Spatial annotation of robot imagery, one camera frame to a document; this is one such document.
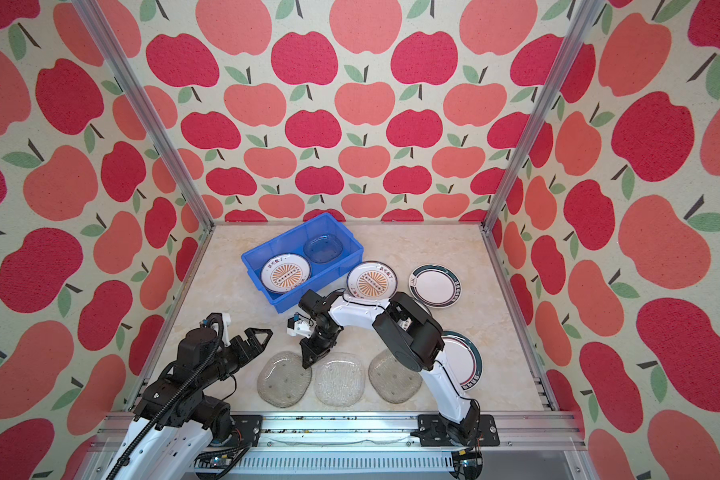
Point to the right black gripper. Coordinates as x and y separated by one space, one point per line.
307 354

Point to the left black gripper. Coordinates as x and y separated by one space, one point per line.
254 347

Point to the sunburst plate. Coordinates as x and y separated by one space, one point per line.
285 272
372 280

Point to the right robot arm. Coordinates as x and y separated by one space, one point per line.
409 332

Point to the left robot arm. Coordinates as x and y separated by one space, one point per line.
174 421

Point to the blue plastic bin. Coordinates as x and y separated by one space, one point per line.
288 249

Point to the green striped plate far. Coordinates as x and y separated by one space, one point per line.
435 285

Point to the green striped plate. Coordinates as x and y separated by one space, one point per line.
435 285
464 358

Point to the green striped plate near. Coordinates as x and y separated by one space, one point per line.
464 358

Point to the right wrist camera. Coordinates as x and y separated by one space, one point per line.
299 325

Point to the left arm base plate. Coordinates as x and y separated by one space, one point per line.
246 430

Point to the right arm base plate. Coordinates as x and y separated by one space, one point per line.
432 431

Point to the front aluminium rail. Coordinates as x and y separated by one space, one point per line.
533 444

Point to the left aluminium frame post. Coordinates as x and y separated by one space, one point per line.
102 34

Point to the aluminium frame post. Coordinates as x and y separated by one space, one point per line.
102 34
580 26

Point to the right aluminium frame post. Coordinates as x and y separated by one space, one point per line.
580 26

